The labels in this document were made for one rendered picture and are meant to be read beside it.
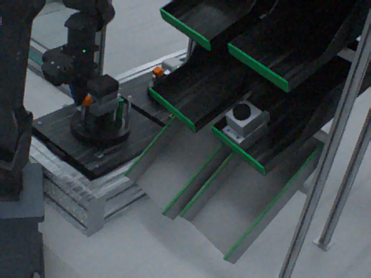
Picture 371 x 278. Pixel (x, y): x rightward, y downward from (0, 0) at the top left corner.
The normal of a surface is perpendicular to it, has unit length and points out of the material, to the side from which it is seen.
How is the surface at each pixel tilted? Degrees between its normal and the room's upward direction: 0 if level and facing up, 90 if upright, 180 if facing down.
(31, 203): 0
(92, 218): 90
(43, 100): 0
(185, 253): 0
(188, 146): 45
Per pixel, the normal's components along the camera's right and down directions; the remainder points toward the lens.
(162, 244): 0.15, -0.80
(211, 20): -0.20, -0.61
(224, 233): -0.45, -0.38
